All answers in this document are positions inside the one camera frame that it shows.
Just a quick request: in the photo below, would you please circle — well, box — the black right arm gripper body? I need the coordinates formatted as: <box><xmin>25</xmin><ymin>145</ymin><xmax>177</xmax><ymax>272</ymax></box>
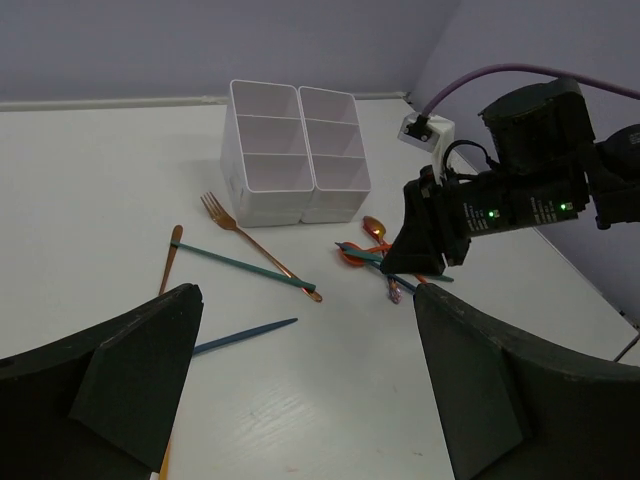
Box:
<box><xmin>422</xmin><ymin>167</ymin><xmax>589</xmax><ymax>266</ymax></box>

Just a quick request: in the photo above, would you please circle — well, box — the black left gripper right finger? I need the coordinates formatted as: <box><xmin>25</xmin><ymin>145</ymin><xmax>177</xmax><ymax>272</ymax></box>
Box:
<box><xmin>414</xmin><ymin>284</ymin><xmax>639</xmax><ymax>479</ymax></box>

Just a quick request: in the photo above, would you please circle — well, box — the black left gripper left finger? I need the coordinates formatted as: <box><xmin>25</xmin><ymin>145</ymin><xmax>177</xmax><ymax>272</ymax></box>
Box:
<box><xmin>1</xmin><ymin>284</ymin><xmax>204</xmax><ymax>479</ymax></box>

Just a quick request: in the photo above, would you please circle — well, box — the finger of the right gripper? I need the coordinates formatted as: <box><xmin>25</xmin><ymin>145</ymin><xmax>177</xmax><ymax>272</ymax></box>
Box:
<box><xmin>381</xmin><ymin>177</ymin><xmax>447</xmax><ymax>276</ymax></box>

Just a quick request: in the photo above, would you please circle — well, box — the orange chopstick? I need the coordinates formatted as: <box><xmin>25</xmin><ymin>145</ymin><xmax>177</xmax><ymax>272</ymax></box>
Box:
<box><xmin>157</xmin><ymin>443</ymin><xmax>171</xmax><ymax>480</ymax></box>

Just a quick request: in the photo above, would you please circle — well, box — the dark blue fork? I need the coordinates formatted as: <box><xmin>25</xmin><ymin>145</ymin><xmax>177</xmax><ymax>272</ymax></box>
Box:
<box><xmin>193</xmin><ymin>318</ymin><xmax>298</xmax><ymax>356</ymax></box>

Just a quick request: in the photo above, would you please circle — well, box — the teal chopstick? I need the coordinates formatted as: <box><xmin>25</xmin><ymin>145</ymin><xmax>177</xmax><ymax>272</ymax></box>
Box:
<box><xmin>170</xmin><ymin>240</ymin><xmax>316</xmax><ymax>292</ymax></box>
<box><xmin>336</xmin><ymin>242</ymin><xmax>454</xmax><ymax>283</ymax></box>

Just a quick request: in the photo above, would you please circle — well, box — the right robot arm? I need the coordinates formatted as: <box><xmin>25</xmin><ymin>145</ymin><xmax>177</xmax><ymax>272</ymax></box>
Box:
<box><xmin>380</xmin><ymin>77</ymin><xmax>639</xmax><ymax>479</ymax></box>

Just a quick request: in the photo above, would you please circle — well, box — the blue utensil in pile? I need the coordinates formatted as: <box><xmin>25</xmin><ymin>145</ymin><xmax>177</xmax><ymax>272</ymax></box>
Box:
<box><xmin>388</xmin><ymin>274</ymin><xmax>416</xmax><ymax>294</ymax></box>

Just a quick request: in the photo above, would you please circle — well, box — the iridescent small spoon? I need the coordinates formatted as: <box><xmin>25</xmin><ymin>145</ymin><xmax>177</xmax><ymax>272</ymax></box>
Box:
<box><xmin>387</xmin><ymin>276</ymin><xmax>402</xmax><ymax>304</ymax></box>

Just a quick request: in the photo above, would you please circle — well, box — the orange plastic spoon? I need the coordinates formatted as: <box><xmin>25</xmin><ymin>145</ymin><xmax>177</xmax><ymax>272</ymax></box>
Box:
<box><xmin>335</xmin><ymin>242</ymin><xmax>391</xmax><ymax>267</ymax></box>

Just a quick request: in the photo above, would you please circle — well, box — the teal chopstick in pile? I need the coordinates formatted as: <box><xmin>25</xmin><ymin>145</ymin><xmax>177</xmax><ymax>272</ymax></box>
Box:
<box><xmin>336</xmin><ymin>242</ymin><xmax>454</xmax><ymax>283</ymax></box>

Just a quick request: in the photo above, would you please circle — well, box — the left white organizer box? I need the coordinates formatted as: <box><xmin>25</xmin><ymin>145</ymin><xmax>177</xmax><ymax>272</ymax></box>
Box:
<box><xmin>220</xmin><ymin>80</ymin><xmax>314</xmax><ymax>227</ymax></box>

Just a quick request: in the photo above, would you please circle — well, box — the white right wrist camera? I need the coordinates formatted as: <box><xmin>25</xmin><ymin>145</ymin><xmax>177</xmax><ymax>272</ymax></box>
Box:
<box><xmin>398</xmin><ymin>112</ymin><xmax>455</xmax><ymax>184</ymax></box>

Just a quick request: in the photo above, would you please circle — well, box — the copper fork long handle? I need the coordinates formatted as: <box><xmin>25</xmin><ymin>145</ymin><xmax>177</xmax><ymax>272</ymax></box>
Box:
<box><xmin>158</xmin><ymin>225</ymin><xmax>183</xmax><ymax>295</ymax></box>

